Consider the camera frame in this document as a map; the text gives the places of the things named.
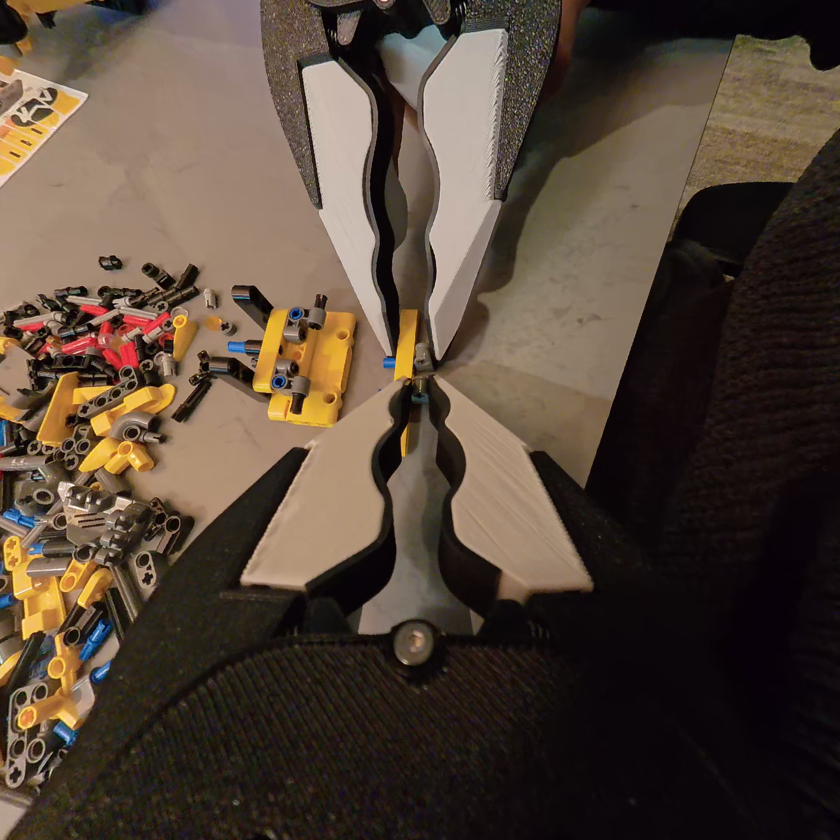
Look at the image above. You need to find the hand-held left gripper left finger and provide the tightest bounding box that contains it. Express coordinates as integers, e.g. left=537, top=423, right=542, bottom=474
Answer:
left=239, top=379, right=413, bottom=618

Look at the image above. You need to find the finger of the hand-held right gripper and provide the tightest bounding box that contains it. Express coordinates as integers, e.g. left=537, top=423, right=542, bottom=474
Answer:
left=416, top=28, right=506, bottom=364
left=298, top=54, right=403, bottom=358

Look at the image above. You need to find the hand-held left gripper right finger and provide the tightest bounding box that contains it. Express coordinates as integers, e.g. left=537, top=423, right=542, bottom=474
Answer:
left=423, top=377, right=595, bottom=627

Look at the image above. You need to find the yellow toy brick frame assembly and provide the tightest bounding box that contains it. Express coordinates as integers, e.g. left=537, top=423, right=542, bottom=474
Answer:
left=189, top=284, right=358, bottom=429

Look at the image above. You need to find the yellow toy beam with pins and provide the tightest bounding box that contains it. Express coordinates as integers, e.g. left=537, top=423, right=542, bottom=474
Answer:
left=382, top=308, right=434, bottom=457

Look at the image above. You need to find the black toy angle connector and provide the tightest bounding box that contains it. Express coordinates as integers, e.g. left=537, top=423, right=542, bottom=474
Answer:
left=171, top=377, right=214, bottom=424

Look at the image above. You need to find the person's dark knit sweater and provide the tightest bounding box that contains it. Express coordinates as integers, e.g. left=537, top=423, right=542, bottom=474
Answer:
left=584, top=125, right=840, bottom=840

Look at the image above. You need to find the pile of toy building parts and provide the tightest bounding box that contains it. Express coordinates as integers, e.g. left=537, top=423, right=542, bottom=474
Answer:
left=0, top=262, right=198, bottom=798

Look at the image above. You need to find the yellow printed instruction sheet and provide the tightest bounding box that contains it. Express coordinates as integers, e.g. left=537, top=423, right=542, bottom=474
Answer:
left=0, top=67, right=89, bottom=189

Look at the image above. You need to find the black chair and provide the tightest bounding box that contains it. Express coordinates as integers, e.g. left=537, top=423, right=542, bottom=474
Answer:
left=672, top=180, right=798, bottom=283

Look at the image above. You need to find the yellow black toy model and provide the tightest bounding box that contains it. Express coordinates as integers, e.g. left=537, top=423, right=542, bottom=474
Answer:
left=0, top=0, right=155, bottom=59

